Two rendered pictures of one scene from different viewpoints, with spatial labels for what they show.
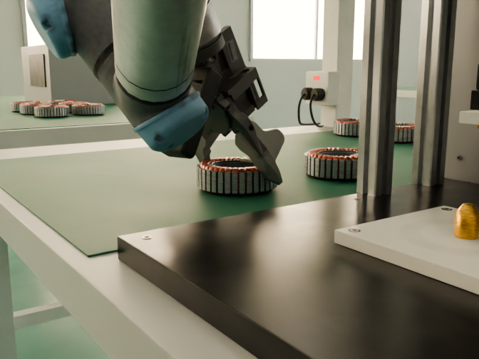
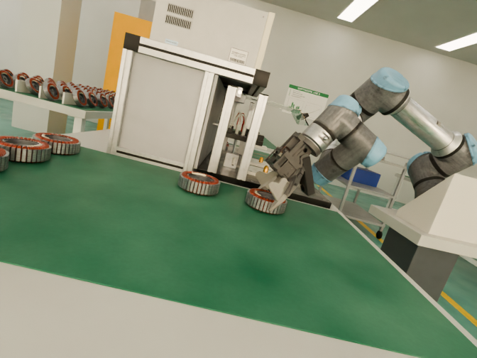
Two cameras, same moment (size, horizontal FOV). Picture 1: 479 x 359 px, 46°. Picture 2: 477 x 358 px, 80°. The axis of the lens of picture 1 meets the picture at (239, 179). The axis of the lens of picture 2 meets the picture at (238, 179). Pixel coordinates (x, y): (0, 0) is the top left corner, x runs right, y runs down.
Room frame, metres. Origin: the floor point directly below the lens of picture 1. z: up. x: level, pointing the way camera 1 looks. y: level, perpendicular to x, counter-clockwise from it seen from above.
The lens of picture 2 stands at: (1.45, 0.31, 0.97)
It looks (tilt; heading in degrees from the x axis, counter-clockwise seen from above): 12 degrees down; 211
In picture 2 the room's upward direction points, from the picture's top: 15 degrees clockwise
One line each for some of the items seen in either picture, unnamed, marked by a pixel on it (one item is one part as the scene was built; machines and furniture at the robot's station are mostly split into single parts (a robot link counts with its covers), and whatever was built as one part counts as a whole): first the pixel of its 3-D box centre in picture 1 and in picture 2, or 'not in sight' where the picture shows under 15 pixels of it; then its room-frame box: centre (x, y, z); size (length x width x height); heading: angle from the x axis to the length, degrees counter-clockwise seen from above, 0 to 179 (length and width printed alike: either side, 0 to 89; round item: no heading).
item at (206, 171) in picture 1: (237, 175); (265, 200); (0.77, 0.00, 0.77); 0.11 x 0.11 x 0.04
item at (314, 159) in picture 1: (340, 163); (199, 182); (0.86, -0.16, 0.77); 0.11 x 0.11 x 0.04
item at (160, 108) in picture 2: not in sight; (160, 114); (0.83, -0.40, 0.91); 0.28 x 0.03 x 0.32; 124
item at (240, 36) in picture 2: not in sight; (216, 45); (0.51, -0.53, 1.22); 0.44 x 0.39 x 0.20; 34
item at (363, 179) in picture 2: not in sight; (356, 185); (-2.46, -0.29, 0.51); 1.01 x 0.60 x 1.01; 34
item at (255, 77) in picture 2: not in sight; (209, 76); (0.52, -0.52, 1.09); 0.68 x 0.44 x 0.05; 34
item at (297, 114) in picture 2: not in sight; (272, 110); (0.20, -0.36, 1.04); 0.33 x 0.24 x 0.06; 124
